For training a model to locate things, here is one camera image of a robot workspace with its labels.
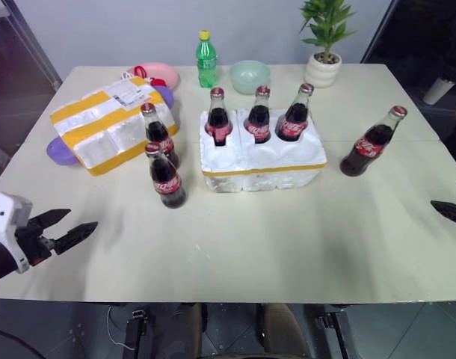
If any glass cola bottle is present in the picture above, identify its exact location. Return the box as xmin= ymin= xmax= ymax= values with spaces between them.
xmin=140 ymin=102 xmax=181 ymax=169
xmin=339 ymin=105 xmax=408 ymax=177
xmin=275 ymin=83 xmax=315 ymax=143
xmin=243 ymin=85 xmax=272 ymax=144
xmin=144 ymin=142 xmax=188 ymax=209
xmin=206 ymin=87 xmax=234 ymax=147

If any foam lid with yellow tape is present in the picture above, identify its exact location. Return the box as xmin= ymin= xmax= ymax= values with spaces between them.
xmin=49 ymin=77 xmax=178 ymax=177

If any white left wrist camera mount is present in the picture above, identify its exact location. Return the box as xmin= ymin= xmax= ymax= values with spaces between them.
xmin=0 ymin=191 xmax=34 ymax=274

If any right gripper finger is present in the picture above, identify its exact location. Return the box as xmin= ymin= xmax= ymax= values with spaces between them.
xmin=431 ymin=200 xmax=456 ymax=227

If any brown rounded shape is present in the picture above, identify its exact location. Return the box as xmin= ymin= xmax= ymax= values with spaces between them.
xmin=167 ymin=302 xmax=209 ymax=359
xmin=256 ymin=302 xmax=313 ymax=359

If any thin white wire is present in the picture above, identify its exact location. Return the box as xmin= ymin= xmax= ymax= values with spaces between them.
xmin=106 ymin=305 xmax=136 ymax=351

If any pink plastic bowl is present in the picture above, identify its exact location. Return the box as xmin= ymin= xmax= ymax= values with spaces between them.
xmin=125 ymin=61 xmax=181 ymax=91

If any green plastic soda bottle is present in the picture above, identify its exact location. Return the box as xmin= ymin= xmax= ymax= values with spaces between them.
xmin=196 ymin=30 xmax=218 ymax=89

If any black cable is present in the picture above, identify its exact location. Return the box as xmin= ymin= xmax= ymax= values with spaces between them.
xmin=0 ymin=325 xmax=46 ymax=359

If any potted plant in white pot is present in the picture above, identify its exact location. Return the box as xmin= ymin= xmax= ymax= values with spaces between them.
xmin=300 ymin=0 xmax=358 ymax=89

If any pale green bowl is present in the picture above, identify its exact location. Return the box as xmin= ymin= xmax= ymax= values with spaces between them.
xmin=229 ymin=60 xmax=271 ymax=95

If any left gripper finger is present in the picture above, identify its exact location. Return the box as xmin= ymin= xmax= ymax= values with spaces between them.
xmin=33 ymin=208 xmax=72 ymax=235
xmin=55 ymin=221 xmax=99 ymax=254

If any red cord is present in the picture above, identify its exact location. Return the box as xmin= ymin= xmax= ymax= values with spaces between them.
xmin=133 ymin=65 xmax=167 ymax=89

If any grey metal door frame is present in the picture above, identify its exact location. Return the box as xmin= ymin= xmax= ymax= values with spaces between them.
xmin=10 ymin=0 xmax=63 ymax=91

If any white foam bottle tray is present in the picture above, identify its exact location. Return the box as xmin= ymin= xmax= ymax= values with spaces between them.
xmin=199 ymin=107 xmax=328 ymax=194

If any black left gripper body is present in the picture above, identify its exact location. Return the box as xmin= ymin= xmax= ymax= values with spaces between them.
xmin=14 ymin=217 xmax=59 ymax=267

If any white paper cup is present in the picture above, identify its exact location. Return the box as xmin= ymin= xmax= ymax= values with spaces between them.
xmin=422 ymin=77 xmax=456 ymax=105

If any black table bracket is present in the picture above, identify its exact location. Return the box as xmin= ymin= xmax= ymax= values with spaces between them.
xmin=315 ymin=313 xmax=349 ymax=359
xmin=123 ymin=307 xmax=151 ymax=359

